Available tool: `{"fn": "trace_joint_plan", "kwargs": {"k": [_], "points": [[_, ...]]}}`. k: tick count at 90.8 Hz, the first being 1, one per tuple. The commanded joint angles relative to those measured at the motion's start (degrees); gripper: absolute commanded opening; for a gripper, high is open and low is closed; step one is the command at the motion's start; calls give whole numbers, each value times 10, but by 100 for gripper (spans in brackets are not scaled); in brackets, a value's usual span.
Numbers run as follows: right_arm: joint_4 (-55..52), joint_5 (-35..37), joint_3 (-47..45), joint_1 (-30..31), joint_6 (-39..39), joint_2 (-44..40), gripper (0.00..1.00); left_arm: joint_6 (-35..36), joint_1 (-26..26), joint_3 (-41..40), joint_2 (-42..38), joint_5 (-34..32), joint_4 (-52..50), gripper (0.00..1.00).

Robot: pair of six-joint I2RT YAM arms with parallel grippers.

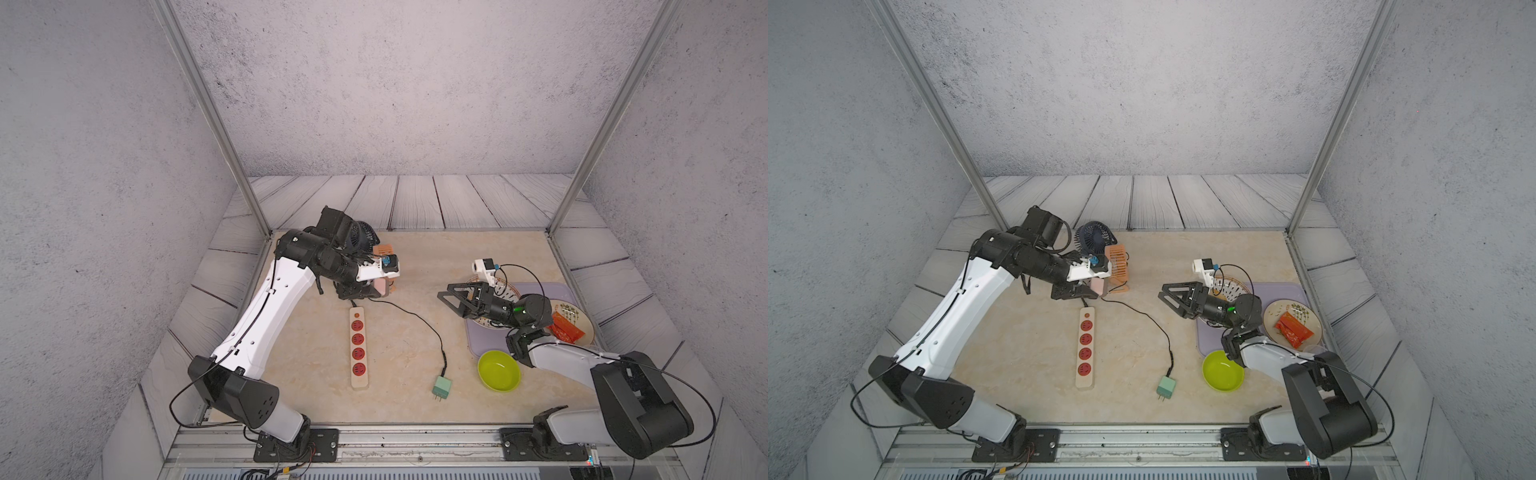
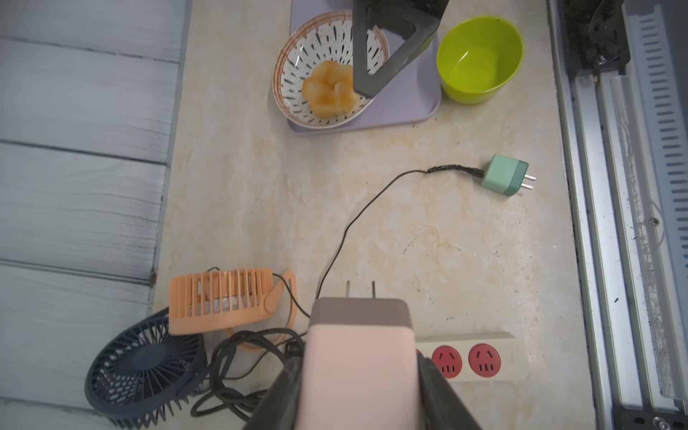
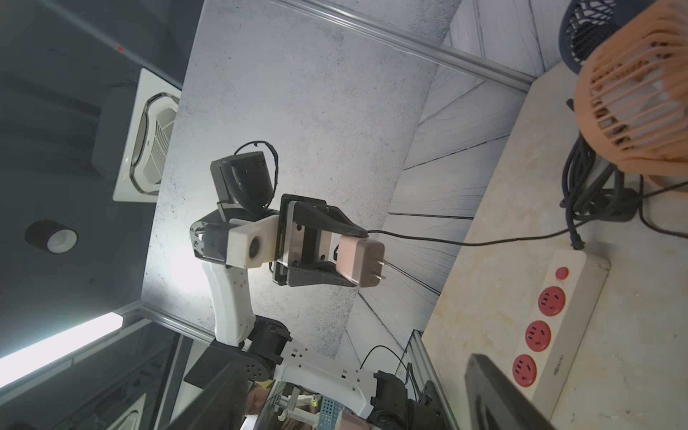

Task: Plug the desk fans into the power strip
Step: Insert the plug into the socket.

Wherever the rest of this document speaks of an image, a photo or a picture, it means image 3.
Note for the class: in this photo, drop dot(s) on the ceiling air conditioner vent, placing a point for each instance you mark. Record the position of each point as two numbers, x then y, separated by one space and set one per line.
133 137

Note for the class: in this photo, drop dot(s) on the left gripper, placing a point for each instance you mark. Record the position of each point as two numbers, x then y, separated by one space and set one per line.
301 256

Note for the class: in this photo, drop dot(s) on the ceiling spot light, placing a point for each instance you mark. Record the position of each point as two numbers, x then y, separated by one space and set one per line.
51 237

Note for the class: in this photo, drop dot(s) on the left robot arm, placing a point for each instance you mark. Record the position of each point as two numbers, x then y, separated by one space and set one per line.
266 349

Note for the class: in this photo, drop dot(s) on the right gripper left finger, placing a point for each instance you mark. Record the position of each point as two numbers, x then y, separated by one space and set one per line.
220 406

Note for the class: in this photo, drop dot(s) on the orange desk fan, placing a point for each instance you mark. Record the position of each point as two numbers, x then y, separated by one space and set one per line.
631 96

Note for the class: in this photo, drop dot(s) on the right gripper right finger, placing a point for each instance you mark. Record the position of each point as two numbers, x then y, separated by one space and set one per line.
495 403

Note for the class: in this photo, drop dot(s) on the ceiling strip light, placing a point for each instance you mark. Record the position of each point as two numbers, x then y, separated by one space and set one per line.
41 354

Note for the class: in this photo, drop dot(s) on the dark blue desk fan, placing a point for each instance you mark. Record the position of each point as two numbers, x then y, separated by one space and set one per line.
589 23

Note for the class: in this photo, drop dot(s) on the pink USB charger plug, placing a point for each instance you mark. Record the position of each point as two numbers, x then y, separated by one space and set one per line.
360 261

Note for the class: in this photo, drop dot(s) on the white red power strip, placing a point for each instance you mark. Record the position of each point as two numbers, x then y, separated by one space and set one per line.
554 331

